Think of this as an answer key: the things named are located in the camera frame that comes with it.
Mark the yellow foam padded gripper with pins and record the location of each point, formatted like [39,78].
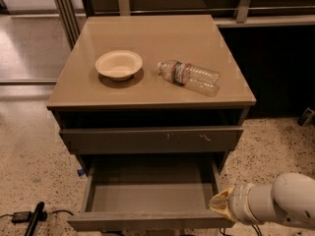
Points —
[238,203]

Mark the grey bottom drawer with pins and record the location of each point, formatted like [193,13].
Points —
[150,192]

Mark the grey drawer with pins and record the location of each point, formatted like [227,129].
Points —
[150,192]
[151,140]

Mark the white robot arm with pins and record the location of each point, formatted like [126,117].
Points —
[288,201]

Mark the grey middle drawer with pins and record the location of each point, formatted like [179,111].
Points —
[151,140]

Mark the grey drawer cabinet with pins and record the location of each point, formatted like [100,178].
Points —
[83,99]

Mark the clear plastic water bottle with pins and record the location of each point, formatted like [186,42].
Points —
[189,76]

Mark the blue cabinet foot cap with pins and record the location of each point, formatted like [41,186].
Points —
[81,172]

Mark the white paper bowl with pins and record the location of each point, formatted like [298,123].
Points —
[119,65]

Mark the black bar on floor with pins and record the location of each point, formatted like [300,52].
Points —
[36,217]

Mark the black power adapter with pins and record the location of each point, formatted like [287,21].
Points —
[21,216]

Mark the dark object by wall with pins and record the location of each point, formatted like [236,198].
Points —
[306,117]

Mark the grey metal shelf frame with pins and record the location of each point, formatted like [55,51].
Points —
[227,13]

